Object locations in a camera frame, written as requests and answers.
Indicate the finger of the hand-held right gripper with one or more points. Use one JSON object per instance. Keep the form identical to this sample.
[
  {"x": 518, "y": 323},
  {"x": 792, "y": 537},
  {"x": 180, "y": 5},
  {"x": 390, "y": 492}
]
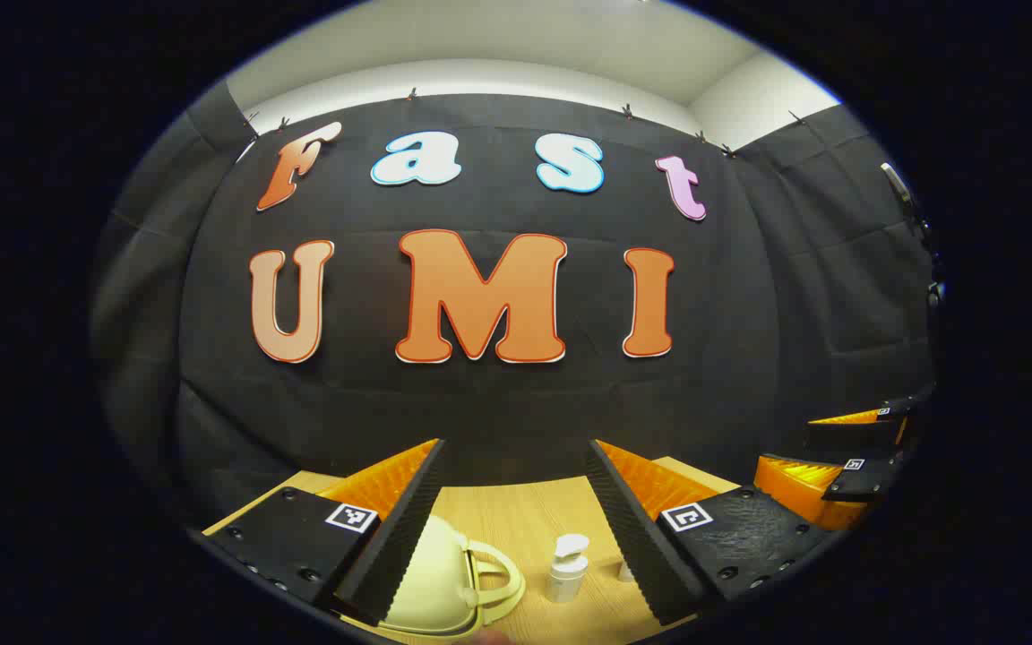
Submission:
[
  {"x": 852, "y": 439},
  {"x": 803, "y": 493}
]

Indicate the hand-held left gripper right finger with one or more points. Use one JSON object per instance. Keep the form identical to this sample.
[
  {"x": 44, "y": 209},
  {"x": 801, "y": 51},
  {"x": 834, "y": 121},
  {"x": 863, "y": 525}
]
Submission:
[{"x": 632, "y": 537}]

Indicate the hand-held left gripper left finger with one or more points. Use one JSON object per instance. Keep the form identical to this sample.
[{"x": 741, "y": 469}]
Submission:
[{"x": 399, "y": 537}]

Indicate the white pump bottle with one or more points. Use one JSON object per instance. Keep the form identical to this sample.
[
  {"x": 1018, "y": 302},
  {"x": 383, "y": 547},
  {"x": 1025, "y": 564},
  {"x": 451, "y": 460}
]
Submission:
[{"x": 565, "y": 573}]

